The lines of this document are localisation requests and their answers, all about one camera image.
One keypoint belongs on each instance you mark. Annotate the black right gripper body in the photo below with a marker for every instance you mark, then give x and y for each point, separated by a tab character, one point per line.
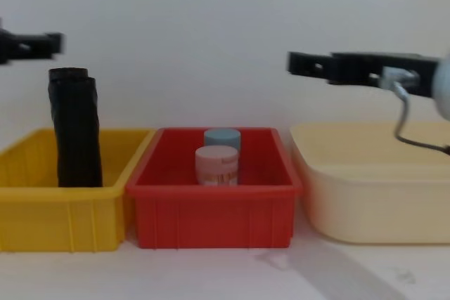
355	68

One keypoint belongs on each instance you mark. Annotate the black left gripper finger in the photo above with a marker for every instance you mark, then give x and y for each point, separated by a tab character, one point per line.
37	46

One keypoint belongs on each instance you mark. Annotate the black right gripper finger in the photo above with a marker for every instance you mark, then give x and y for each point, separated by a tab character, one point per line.
306	64

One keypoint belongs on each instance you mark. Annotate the right robot arm silver joint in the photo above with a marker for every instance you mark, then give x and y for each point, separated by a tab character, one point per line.
443	85

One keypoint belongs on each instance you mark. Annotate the black plastic bag roll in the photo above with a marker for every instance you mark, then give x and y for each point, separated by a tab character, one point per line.
75	131

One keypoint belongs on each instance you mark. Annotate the blue lidded jar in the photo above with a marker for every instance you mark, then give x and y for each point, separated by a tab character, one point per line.
222	137

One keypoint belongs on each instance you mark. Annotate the cream plastic basin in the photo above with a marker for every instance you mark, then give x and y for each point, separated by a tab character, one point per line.
372	194

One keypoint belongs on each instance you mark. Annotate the pink lidded jar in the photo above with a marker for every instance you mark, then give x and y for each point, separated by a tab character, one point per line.
217	168

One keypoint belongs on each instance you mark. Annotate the yellow plastic bin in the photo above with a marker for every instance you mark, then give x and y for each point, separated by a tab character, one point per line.
63	208

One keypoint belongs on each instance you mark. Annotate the red plastic bin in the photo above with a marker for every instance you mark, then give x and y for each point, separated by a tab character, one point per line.
211	215

